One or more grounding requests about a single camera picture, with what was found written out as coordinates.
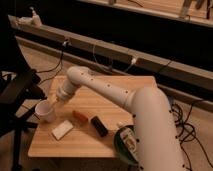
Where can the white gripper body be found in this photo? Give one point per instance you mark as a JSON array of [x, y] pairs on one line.
[[66, 90]]

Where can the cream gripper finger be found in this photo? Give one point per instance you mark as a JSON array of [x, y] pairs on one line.
[[52, 99], [57, 103]]

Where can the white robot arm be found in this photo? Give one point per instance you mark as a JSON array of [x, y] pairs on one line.
[[158, 146]]

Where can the orange oblong object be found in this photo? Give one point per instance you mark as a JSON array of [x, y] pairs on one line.
[[79, 116]]

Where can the white rectangular block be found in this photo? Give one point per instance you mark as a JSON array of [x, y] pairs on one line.
[[62, 129]]

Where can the black chair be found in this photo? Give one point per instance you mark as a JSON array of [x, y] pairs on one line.
[[16, 90]]

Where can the wooden table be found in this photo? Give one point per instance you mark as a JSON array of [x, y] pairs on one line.
[[83, 140]]

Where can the black rectangular remote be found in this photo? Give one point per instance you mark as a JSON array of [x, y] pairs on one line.
[[99, 126]]

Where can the white spray bottle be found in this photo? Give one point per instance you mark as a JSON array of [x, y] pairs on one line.
[[36, 18]]

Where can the white labelled bottle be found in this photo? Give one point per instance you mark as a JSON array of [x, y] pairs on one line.
[[127, 136]]

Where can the long metal rail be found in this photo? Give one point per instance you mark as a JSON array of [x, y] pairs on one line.
[[175, 70]]

